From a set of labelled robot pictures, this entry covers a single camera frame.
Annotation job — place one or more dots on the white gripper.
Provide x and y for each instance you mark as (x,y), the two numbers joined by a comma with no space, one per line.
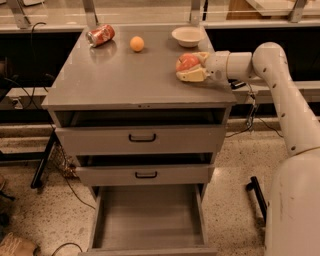
(216,65)

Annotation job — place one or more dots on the red apple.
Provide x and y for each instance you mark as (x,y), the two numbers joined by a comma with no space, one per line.
(186,62)

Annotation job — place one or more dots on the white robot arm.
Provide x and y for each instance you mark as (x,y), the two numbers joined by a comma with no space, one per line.
(292,212)

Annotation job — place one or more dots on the grey drawer cabinet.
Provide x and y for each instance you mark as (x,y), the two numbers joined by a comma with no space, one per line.
(113,86)

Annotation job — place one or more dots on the grey top drawer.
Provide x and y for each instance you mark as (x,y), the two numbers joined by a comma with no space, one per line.
(114,140)

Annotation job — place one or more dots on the grey drawer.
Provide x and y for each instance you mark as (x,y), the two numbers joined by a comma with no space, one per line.
(125,175)
(114,140)
(154,220)

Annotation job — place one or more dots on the grey middle drawer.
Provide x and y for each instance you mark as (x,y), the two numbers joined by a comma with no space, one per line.
(125,175)

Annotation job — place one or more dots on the grey bottom drawer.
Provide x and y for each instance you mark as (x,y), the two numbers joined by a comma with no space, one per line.
(154,220)

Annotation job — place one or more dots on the white bowl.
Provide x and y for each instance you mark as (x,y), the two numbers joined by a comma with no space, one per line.
(188,36)

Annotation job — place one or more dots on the black power adapter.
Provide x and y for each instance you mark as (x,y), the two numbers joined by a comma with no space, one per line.
(237,84)

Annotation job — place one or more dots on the orange fruit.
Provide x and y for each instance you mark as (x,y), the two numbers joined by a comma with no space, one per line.
(137,44)

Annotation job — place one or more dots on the red soda can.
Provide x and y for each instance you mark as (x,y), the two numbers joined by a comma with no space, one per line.
(100,35)

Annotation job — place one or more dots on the black metal stand leg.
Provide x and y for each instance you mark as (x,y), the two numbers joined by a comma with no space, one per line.
(254,186)

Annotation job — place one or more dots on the black table leg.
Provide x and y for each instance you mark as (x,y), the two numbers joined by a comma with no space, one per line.
(36,182)

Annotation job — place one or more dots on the black drawer handle top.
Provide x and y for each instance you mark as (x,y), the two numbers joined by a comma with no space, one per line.
(142,138)

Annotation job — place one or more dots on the black drawer handle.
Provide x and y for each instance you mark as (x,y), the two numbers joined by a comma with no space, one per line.
(150,175)
(142,138)

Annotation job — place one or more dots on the black drawer handle middle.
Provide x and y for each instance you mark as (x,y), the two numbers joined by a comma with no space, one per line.
(150,175)

